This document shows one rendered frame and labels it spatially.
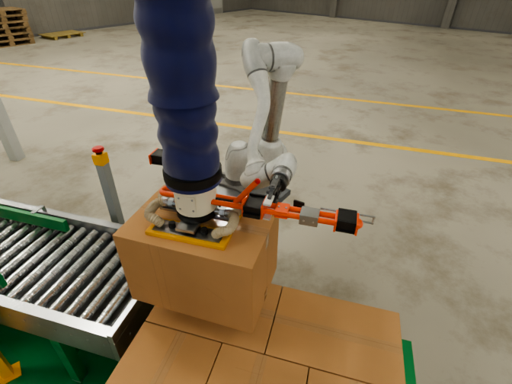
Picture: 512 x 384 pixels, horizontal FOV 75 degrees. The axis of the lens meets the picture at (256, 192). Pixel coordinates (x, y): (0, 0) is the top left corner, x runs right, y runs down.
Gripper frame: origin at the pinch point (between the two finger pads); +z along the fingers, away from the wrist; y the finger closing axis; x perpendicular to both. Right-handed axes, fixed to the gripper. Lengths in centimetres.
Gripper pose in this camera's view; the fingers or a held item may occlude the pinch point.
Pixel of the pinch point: (268, 207)
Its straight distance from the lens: 128.7
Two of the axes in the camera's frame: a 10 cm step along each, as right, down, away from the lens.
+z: -2.7, 5.4, -7.9
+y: -0.2, 8.2, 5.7
